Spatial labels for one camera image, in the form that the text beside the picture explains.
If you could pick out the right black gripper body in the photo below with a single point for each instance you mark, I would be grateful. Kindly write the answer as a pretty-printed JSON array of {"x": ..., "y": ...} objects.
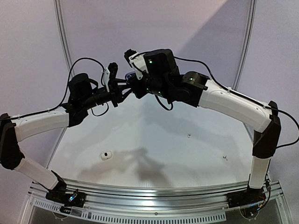
[{"x": 137, "y": 86}]

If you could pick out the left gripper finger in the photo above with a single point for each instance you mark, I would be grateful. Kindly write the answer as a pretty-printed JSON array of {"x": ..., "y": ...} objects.
[
  {"x": 126, "y": 90},
  {"x": 119, "y": 81}
]

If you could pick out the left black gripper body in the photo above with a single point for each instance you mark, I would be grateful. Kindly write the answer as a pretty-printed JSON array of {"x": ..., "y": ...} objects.
[{"x": 114, "y": 93}]

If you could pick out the purple earbud charging case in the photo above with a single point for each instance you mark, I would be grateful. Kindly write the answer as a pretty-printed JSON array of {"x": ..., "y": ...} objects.
[{"x": 129, "y": 76}]

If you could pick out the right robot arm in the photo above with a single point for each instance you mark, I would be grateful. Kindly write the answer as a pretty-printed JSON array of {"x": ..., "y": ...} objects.
[{"x": 157, "y": 73}]

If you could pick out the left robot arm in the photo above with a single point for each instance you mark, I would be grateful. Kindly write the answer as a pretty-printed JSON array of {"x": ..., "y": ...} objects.
[{"x": 84, "y": 95}]

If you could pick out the white earbud charging case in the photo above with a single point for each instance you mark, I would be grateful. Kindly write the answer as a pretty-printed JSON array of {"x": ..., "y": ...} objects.
[{"x": 106, "y": 155}]

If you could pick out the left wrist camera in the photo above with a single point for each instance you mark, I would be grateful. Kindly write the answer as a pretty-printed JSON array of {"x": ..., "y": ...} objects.
[{"x": 109, "y": 73}]

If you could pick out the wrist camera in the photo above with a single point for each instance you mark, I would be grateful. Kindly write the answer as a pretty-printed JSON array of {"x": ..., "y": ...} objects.
[
  {"x": 137, "y": 62},
  {"x": 109, "y": 73}
]

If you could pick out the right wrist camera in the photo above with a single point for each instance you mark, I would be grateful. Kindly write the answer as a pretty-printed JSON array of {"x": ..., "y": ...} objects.
[{"x": 137, "y": 62}]

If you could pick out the left aluminium frame post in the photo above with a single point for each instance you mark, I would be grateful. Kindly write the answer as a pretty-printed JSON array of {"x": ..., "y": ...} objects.
[{"x": 63, "y": 38}]

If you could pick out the aluminium frame post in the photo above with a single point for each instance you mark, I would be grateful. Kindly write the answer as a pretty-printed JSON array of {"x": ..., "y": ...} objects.
[
  {"x": 245, "y": 43},
  {"x": 63, "y": 38}
]

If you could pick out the right aluminium frame post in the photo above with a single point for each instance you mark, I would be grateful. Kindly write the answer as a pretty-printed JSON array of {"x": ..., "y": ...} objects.
[{"x": 245, "y": 43}]

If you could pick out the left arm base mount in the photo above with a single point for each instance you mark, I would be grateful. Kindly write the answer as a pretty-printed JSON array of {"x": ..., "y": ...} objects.
[{"x": 73, "y": 199}]

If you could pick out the aluminium front rail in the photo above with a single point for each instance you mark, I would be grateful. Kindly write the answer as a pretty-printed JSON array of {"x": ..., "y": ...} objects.
[{"x": 106, "y": 204}]

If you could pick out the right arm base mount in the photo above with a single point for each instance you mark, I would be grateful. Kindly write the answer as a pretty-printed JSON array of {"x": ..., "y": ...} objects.
[{"x": 245, "y": 197}]

